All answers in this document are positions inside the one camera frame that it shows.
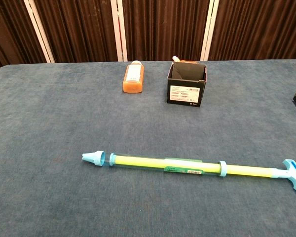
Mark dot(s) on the yellow blue water pump toy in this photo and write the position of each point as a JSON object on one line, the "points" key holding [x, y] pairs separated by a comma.
{"points": [[162, 165]]}

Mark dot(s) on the orange liquid bottle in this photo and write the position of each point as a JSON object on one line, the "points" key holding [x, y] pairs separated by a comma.
{"points": [[133, 79]]}

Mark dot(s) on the open black cardboard box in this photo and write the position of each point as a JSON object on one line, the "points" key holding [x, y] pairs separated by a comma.
{"points": [[185, 95]]}

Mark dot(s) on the small orange white-capped bottle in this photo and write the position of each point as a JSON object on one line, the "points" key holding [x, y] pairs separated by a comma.
{"points": [[176, 58]]}

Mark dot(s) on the dark brown curtain panel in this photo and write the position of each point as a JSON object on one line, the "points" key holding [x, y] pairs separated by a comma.
{"points": [[165, 27], [10, 32], [81, 29], [261, 27]]}

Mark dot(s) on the white partition frame post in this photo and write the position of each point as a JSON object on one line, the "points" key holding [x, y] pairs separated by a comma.
{"points": [[209, 32], [119, 32], [39, 32]]}

